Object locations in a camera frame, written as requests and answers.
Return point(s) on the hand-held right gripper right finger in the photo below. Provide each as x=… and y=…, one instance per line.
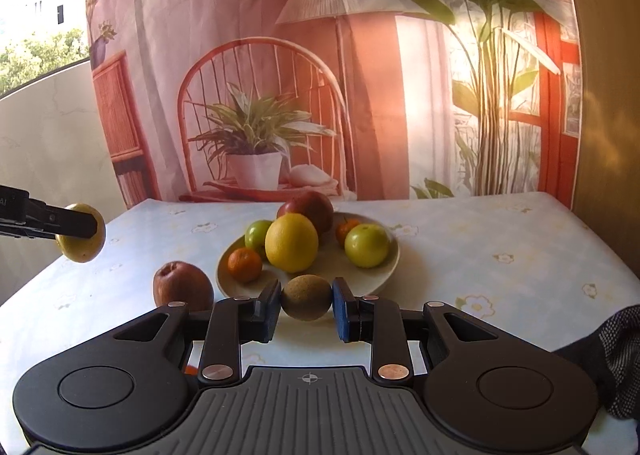
x=342, y=310

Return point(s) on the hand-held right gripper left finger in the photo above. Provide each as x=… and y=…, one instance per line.
x=267, y=312

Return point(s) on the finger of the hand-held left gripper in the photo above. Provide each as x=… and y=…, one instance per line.
x=65, y=224

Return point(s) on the beige round plate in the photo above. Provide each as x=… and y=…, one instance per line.
x=340, y=280

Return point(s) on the yellow lemon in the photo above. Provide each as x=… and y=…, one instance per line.
x=82, y=250

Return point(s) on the brown kiwi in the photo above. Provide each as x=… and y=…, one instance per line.
x=306, y=297

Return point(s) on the small orange tangerine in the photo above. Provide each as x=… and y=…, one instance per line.
x=346, y=232
x=245, y=265

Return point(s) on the yellow-green apple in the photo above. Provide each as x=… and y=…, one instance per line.
x=367, y=246

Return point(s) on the large yellow grapefruit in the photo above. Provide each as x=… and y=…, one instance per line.
x=291, y=242

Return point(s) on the large brown-red apple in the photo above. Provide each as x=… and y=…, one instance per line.
x=182, y=287

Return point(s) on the dark red shiny apple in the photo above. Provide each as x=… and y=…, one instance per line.
x=312, y=210

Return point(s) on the dark green apple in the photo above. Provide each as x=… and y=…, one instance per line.
x=256, y=237

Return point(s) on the floral tablecloth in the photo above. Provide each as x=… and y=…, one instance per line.
x=475, y=245

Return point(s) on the green trees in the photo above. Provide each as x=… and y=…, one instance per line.
x=40, y=60

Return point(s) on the printed backdrop cloth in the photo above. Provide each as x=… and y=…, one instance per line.
x=350, y=60

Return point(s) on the black dotted glove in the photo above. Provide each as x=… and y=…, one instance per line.
x=610, y=360

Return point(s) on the yellow-brown panel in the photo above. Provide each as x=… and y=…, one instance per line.
x=605, y=160

